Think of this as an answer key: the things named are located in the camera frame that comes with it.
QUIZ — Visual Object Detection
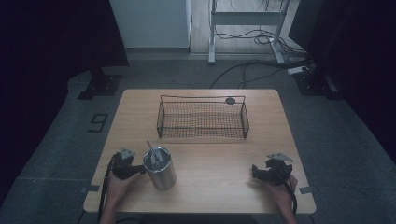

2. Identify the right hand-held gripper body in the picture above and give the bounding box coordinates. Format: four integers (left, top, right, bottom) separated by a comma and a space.
262, 152, 294, 187

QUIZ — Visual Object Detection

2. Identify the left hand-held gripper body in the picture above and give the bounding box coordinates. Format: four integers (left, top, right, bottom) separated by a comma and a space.
110, 147, 138, 180

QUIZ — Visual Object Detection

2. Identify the stainless steel cup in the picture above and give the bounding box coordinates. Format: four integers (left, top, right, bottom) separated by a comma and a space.
142, 146, 177, 191

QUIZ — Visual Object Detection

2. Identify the person's left hand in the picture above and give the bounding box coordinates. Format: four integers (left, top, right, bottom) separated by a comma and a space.
106, 172, 142, 203

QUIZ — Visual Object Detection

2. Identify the person's right hand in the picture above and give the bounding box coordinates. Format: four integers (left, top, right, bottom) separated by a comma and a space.
266, 174, 299, 205

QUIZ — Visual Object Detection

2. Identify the person's dark clothing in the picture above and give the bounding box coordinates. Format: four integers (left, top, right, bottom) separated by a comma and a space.
139, 213, 260, 224

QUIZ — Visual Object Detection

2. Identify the black stand base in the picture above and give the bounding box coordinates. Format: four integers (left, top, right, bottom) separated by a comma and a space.
77, 66, 123, 101
293, 68, 341, 98

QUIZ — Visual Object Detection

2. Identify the white power strip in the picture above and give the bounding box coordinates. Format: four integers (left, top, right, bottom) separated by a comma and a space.
287, 64, 311, 76

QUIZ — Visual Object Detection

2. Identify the dark curtain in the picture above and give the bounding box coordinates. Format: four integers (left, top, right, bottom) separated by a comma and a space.
0, 0, 130, 206
288, 0, 396, 157

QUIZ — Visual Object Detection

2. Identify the white cabinet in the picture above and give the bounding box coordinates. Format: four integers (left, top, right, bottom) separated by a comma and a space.
108, 0, 193, 49

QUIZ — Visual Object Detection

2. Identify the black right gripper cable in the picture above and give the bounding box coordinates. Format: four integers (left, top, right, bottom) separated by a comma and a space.
274, 164, 299, 217

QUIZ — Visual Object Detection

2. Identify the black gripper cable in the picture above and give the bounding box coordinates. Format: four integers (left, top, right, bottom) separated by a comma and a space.
274, 164, 299, 217
96, 152, 120, 224

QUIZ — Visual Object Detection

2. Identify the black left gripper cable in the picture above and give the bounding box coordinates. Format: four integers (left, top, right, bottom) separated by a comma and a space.
96, 152, 120, 224

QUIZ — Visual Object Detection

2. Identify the black wire mesh basket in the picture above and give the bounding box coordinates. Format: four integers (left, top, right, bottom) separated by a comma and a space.
156, 94, 250, 140

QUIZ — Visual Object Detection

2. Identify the bundle of black floor cables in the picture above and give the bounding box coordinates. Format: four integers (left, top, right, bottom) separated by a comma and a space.
209, 28, 316, 90

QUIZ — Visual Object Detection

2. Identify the white desk frame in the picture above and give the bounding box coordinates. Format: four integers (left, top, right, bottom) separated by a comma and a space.
207, 0, 291, 65

